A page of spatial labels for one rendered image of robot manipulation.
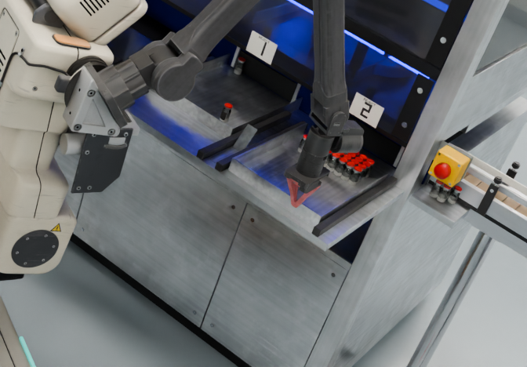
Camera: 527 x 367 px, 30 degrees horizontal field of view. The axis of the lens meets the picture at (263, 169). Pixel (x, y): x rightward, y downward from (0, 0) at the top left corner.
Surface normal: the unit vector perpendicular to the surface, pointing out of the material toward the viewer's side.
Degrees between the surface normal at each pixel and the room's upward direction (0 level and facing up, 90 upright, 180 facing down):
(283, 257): 90
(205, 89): 0
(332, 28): 88
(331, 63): 88
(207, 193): 90
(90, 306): 0
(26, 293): 0
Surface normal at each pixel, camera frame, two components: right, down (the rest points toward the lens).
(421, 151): -0.54, 0.28
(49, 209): 0.47, 0.58
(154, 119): 0.31, -0.81
